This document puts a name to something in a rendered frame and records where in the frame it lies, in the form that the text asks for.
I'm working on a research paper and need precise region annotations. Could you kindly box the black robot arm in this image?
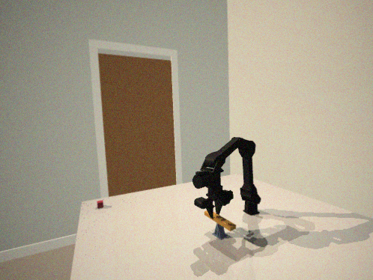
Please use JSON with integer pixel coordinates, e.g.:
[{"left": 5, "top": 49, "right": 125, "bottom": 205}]
[{"left": 192, "top": 137, "right": 261, "bottom": 216}]

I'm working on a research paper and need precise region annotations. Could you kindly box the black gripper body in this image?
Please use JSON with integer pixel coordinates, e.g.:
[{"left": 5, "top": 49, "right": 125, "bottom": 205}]
[{"left": 194, "top": 184, "right": 223, "bottom": 209}]

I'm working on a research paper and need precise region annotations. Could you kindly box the orange bar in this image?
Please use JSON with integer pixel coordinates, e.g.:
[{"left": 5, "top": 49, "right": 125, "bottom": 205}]
[{"left": 204, "top": 211, "right": 236, "bottom": 231}]

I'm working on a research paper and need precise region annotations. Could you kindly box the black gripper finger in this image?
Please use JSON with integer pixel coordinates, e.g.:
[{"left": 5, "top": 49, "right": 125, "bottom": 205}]
[
  {"left": 206, "top": 205, "right": 215, "bottom": 218},
  {"left": 214, "top": 200, "right": 222, "bottom": 215}
]

